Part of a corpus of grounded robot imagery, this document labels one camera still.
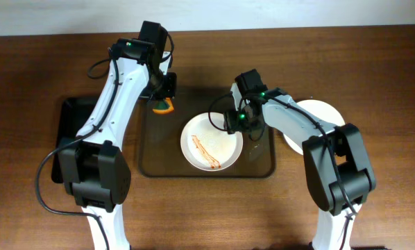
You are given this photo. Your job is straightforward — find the orange green sponge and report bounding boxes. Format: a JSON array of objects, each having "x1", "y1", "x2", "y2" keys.
[{"x1": 153, "y1": 97, "x2": 174, "y2": 115}]

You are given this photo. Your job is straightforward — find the white plate top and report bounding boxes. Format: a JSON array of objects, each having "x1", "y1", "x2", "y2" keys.
[{"x1": 180, "y1": 112, "x2": 244, "y2": 172}]

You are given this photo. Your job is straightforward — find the brown translucent tray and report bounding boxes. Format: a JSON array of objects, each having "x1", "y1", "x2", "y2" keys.
[{"x1": 137, "y1": 87, "x2": 276, "y2": 178}]

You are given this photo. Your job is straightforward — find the white plate bottom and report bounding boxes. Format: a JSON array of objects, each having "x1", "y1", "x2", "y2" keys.
[{"x1": 282, "y1": 99, "x2": 345, "y2": 155}]

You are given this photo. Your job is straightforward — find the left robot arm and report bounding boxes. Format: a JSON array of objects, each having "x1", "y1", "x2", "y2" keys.
[{"x1": 58, "y1": 51, "x2": 172, "y2": 249}]

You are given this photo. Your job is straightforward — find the black plastic tray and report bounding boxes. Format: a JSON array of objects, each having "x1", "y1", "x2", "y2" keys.
[{"x1": 51, "y1": 96, "x2": 101, "y2": 185}]

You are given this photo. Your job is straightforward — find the white plate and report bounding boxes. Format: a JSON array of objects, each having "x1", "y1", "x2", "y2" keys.
[
  {"x1": 282, "y1": 99, "x2": 345, "y2": 155},
  {"x1": 180, "y1": 112, "x2": 244, "y2": 172}
]

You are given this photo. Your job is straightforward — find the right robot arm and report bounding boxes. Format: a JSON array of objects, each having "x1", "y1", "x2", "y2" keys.
[{"x1": 224, "y1": 83, "x2": 377, "y2": 249}]

